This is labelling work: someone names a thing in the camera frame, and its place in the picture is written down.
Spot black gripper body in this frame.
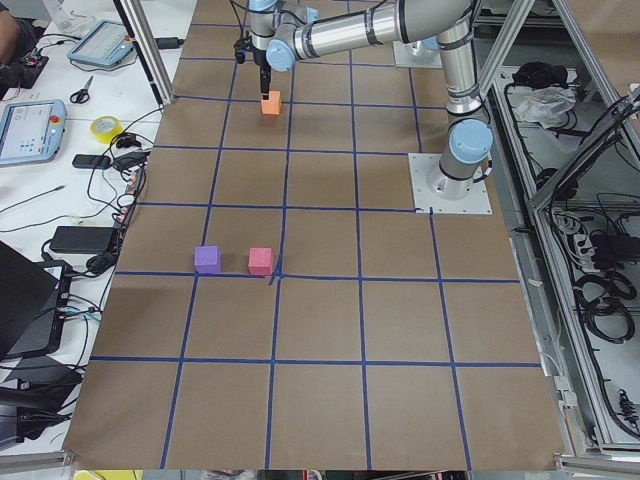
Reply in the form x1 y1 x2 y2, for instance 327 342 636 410
253 48 270 71

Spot orange foam cube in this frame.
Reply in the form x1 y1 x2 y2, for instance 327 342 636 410
261 90 282 116

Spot far teach pendant tablet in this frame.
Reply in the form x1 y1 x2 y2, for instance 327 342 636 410
67 20 134 69

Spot teach pendant tablet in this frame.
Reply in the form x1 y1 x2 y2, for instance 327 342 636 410
67 20 134 69
1 99 67 167

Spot yellow tape roll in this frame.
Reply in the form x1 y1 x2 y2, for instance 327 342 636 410
90 115 124 145

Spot red foam cube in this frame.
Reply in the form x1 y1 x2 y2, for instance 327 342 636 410
248 247 274 276

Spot purple foam cube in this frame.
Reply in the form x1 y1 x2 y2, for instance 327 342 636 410
194 245 222 275

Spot black phone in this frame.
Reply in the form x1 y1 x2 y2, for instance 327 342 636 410
72 154 111 170

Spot near teach pendant tablet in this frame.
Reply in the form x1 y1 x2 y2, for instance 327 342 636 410
1 99 67 167

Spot black power adapter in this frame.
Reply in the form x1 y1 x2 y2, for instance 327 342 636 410
49 226 115 254

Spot white crumpled cloth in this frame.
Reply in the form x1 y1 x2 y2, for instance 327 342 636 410
514 86 576 129

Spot black laptop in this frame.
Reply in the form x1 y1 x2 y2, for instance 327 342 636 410
1 243 71 360

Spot aluminium frame post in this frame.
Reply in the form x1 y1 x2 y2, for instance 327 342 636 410
113 0 174 108

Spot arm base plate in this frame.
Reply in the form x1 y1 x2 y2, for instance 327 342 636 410
408 153 493 215
393 41 443 70

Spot black handled scissors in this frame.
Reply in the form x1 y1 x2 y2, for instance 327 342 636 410
69 76 94 105

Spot black cable bundle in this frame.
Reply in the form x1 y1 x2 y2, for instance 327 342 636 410
572 272 640 346

